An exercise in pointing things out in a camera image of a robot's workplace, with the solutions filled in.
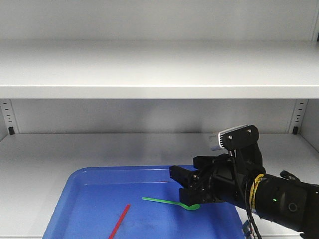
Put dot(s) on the red plastic spoon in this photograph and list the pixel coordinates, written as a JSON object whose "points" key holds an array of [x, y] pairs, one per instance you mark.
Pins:
{"points": [[120, 220]]}

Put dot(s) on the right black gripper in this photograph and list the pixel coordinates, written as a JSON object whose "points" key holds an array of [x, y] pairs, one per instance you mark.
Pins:
{"points": [[223, 178]]}

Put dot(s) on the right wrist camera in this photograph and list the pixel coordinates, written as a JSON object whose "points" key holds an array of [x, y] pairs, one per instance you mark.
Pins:
{"points": [[237, 137]]}

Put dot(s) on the blue plastic tray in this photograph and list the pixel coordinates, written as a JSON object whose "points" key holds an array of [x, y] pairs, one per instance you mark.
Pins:
{"points": [[135, 203]]}

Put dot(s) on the green plastic spoon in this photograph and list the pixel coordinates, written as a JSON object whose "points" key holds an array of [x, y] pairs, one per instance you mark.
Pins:
{"points": [[189, 208]]}

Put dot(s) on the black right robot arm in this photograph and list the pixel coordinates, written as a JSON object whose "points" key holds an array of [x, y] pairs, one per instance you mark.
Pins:
{"points": [[285, 200]]}

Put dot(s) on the grey cabinet shelf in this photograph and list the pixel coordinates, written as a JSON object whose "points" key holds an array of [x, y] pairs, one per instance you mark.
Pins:
{"points": [[87, 69]]}

